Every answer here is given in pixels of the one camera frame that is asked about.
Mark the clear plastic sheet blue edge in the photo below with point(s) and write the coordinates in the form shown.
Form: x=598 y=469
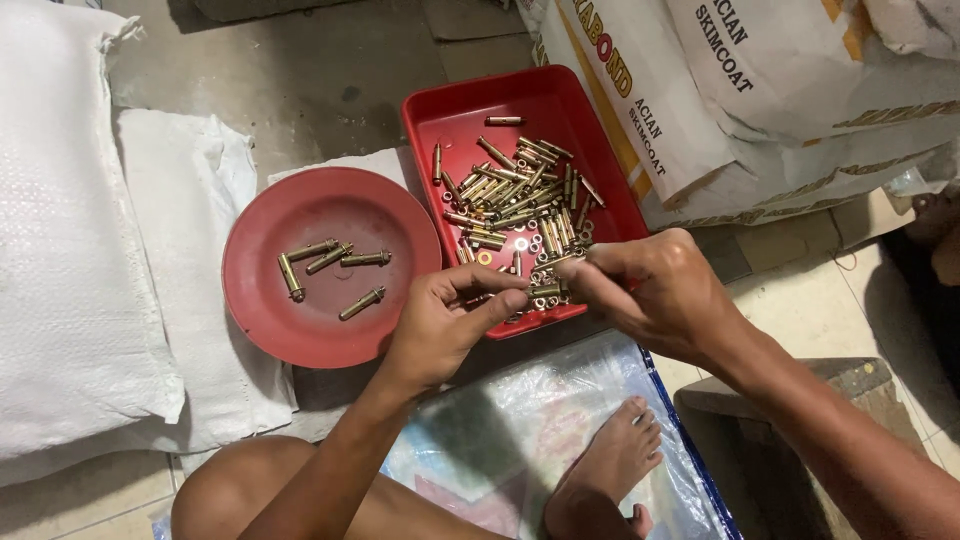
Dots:
x=495 y=442

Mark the person's left hand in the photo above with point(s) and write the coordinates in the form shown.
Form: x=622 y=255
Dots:
x=427 y=337

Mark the pile of brass anchor bolts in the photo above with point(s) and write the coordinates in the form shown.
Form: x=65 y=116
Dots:
x=510 y=199

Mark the person's bare leg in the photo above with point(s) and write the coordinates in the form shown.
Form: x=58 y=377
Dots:
x=240 y=487

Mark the red round plastic plate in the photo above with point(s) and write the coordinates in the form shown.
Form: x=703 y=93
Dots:
x=330 y=330

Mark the white printed cement bag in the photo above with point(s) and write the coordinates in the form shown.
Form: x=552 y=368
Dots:
x=810 y=60
x=825 y=176
x=637 y=112
x=915 y=22

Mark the brass sleeve anchor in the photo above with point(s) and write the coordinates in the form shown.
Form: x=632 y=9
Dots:
x=361 y=303
x=330 y=258
x=291 y=278
x=365 y=259
x=311 y=249

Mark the person's right fingers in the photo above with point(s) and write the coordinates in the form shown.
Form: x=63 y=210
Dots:
x=589 y=271

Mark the person's bare foot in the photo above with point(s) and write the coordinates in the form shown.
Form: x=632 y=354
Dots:
x=604 y=469

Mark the brass anchor bolt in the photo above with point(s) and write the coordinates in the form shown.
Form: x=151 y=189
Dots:
x=543 y=291

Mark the large white woven sack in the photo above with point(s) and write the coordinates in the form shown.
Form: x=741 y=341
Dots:
x=67 y=240

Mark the white woven sack sheet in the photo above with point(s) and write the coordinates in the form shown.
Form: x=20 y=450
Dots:
x=360 y=161

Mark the person's right hand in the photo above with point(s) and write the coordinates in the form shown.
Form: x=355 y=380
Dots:
x=660 y=300

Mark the flat white woven sack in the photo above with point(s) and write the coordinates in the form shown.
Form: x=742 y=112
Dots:
x=195 y=225

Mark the red rectangular plastic tray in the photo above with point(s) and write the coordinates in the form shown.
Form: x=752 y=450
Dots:
x=465 y=120

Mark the low wooden stool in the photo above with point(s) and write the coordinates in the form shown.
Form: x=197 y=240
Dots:
x=750 y=450

